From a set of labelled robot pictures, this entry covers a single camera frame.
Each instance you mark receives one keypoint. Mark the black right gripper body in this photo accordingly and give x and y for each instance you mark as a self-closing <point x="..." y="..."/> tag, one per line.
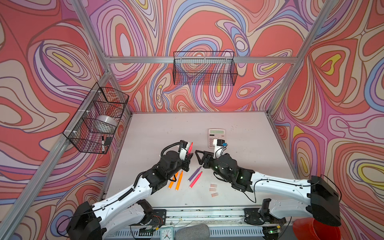
<point x="214" y="165"/>

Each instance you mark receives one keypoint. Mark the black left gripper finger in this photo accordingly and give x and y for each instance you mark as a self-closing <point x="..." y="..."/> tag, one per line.
<point x="184" y="148"/>
<point x="186" y="163"/>

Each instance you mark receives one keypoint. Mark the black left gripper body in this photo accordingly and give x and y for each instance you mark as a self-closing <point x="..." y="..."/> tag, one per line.
<point x="178" y="164"/>

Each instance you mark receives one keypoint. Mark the pink pen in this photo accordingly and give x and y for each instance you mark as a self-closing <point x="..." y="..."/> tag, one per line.
<point x="190" y="148"/>
<point x="195" y="180"/>

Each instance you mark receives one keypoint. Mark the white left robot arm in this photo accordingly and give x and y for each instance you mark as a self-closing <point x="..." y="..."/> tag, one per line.
<point x="129" y="206"/>

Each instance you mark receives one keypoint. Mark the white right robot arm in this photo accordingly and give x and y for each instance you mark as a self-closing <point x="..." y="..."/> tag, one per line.
<point x="303" y="198"/>

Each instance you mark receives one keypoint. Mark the purple pen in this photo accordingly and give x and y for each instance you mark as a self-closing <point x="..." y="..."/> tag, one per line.
<point x="192" y="177"/>

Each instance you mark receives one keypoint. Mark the orange pen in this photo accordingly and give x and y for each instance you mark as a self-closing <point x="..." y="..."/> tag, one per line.
<point x="179" y="181"/>
<point x="173" y="180"/>

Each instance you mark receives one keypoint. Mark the pink desk calculator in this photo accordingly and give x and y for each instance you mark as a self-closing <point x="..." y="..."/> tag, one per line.
<point x="215" y="134"/>

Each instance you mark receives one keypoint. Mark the small white clock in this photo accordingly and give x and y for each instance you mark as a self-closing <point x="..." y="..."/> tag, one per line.
<point x="167" y="234"/>

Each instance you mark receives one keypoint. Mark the black marker in basket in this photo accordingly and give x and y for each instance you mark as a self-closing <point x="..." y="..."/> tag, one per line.
<point x="103" y="144"/>

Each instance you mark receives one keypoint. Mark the silver tape roll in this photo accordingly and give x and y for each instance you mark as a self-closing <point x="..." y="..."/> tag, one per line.
<point x="108" y="120"/>

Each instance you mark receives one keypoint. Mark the red bucket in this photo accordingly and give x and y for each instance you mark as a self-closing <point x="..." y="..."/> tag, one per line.
<point x="310" y="229"/>

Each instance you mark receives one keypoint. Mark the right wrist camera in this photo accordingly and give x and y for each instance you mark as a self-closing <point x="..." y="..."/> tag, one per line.
<point x="219" y="143"/>

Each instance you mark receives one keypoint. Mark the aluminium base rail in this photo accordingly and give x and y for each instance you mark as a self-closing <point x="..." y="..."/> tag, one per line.
<point x="223" y="222"/>

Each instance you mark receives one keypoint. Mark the black wire basket back wall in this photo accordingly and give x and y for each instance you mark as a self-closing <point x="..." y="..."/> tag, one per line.
<point x="204" y="68"/>

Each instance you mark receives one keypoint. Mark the black wire basket wall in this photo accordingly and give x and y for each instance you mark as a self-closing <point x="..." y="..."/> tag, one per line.
<point x="204" y="68"/>
<point x="84" y="131"/>

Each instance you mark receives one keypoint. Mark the black wire basket left wall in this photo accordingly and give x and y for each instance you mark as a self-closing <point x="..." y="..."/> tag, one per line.
<point x="84" y="131"/>

